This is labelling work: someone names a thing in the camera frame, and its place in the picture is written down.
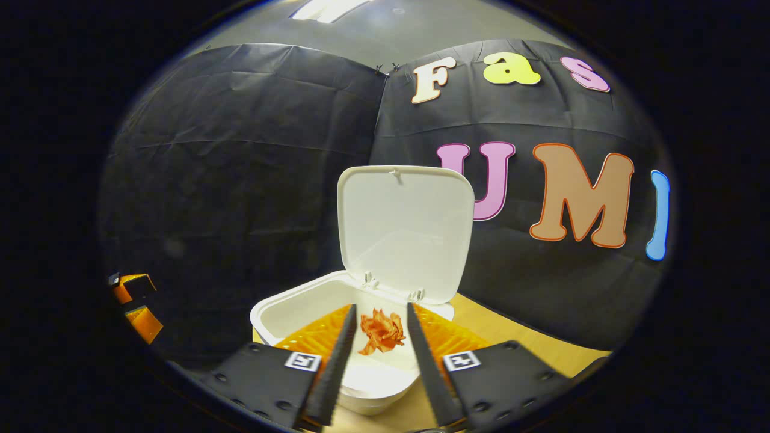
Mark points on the wooden desktop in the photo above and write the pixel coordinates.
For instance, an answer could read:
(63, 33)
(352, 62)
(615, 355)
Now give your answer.
(511, 328)

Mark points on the rectangular ceiling light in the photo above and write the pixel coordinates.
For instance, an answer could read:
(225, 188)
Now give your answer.
(328, 9)

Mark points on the orange paper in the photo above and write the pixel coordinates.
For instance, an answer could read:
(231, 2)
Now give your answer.
(382, 331)

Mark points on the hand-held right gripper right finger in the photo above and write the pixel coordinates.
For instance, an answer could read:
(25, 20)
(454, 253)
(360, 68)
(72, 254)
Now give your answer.
(428, 373)

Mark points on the white desktop garbage bin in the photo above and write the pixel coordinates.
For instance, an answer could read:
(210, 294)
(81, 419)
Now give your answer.
(403, 228)

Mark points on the black backdrop cloth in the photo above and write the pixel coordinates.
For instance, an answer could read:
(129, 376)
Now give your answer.
(240, 180)

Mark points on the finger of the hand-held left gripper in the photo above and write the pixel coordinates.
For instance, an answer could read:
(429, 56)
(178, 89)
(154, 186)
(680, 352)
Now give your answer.
(135, 287)
(146, 325)

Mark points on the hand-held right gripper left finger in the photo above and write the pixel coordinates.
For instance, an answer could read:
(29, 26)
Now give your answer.
(337, 373)

